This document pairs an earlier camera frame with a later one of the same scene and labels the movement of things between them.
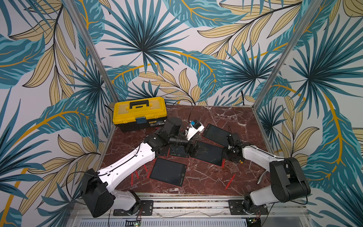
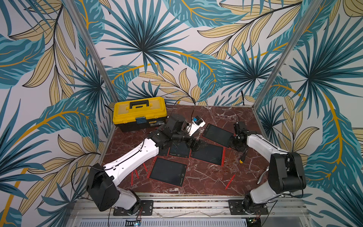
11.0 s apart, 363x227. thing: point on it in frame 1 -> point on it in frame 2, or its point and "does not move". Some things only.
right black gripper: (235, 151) -> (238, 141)
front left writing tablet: (168, 171) does not move
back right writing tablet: (217, 135) does not move
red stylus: (231, 180) does not move
